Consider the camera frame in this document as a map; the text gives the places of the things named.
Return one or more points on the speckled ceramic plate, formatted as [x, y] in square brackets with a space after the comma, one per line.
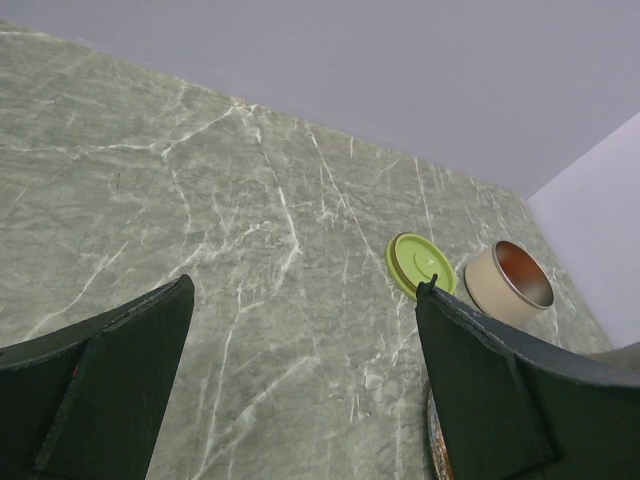
[437, 446]

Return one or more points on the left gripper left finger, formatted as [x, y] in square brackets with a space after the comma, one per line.
[87, 401]

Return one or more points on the beige metal lunch container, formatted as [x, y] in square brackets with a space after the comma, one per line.
[508, 284]

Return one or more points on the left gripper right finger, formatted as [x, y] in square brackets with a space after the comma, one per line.
[512, 406]

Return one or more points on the green round lid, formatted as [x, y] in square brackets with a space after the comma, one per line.
[411, 259]

